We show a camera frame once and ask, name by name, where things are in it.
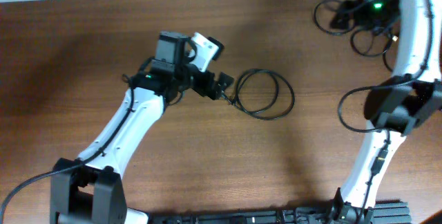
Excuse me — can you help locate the short black cable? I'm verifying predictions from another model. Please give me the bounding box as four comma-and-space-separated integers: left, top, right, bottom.
312, 0, 401, 73

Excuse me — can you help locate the black cable silver plug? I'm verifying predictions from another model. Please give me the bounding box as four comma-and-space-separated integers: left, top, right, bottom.
222, 68, 296, 121

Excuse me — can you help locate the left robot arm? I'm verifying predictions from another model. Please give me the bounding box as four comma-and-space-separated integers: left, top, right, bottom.
49, 31, 233, 224

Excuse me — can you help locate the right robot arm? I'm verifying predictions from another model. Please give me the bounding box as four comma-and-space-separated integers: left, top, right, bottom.
296, 0, 441, 223

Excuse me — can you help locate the left camera black cable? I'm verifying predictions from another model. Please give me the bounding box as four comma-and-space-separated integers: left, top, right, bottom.
0, 39, 200, 218

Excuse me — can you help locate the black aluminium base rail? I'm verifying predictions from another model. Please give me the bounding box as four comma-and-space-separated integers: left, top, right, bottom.
148, 201, 412, 224

